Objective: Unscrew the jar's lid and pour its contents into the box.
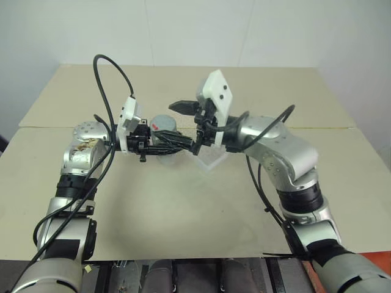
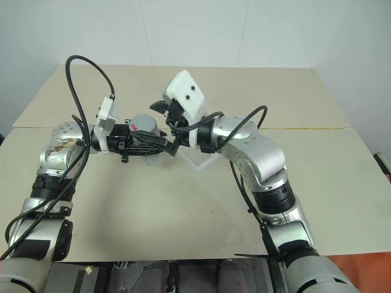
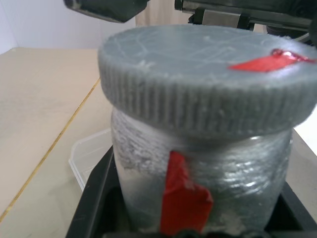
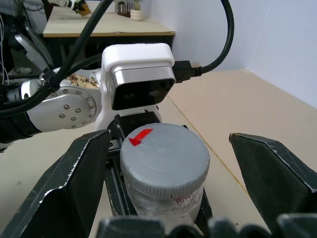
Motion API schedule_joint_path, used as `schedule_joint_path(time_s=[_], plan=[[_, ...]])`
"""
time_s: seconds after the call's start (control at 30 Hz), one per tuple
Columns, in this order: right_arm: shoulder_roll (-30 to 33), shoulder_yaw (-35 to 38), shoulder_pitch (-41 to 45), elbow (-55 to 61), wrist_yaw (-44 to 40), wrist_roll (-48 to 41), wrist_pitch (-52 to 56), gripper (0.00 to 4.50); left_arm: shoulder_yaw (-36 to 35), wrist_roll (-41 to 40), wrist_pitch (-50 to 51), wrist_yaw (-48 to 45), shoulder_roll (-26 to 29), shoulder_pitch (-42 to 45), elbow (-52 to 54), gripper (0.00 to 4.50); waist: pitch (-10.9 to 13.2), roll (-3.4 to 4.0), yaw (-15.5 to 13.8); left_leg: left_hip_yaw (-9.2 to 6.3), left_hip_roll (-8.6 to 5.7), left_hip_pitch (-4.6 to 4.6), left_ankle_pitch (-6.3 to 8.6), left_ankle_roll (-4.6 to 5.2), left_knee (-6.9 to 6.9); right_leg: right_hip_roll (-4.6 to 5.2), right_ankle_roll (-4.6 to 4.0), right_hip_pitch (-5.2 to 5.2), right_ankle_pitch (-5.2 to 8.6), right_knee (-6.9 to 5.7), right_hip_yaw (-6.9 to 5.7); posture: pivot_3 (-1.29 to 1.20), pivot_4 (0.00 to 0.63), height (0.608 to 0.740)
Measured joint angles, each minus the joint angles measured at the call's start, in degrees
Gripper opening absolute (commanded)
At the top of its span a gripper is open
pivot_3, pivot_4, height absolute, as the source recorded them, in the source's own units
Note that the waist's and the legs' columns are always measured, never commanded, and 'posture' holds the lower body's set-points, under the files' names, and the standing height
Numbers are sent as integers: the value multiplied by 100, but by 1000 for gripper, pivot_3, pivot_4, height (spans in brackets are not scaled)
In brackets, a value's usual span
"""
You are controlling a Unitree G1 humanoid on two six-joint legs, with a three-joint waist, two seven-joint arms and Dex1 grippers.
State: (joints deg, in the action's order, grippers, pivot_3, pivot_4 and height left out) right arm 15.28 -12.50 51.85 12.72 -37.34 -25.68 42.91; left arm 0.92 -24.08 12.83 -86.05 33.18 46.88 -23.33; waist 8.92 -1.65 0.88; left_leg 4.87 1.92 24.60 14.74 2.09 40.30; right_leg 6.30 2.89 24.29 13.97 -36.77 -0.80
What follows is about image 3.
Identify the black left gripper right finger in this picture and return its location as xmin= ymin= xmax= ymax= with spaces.
xmin=265 ymin=181 xmax=317 ymax=238

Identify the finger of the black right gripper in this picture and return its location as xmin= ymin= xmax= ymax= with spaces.
xmin=62 ymin=0 xmax=150 ymax=24

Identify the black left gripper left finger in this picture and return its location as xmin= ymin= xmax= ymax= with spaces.
xmin=65 ymin=148 xmax=132 ymax=238

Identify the grey ribbed plastic jar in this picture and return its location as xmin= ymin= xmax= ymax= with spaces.
xmin=110 ymin=106 xmax=294 ymax=236

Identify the grey ribbed screw lid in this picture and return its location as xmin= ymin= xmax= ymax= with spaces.
xmin=97 ymin=24 xmax=317 ymax=136

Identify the clear plastic box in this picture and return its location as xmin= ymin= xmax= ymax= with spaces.
xmin=68 ymin=127 xmax=114 ymax=193

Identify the red tape strip on lid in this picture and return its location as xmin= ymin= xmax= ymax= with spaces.
xmin=227 ymin=48 xmax=317 ymax=73

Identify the red tape strip on jar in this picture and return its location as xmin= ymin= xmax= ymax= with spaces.
xmin=159 ymin=150 xmax=214 ymax=235

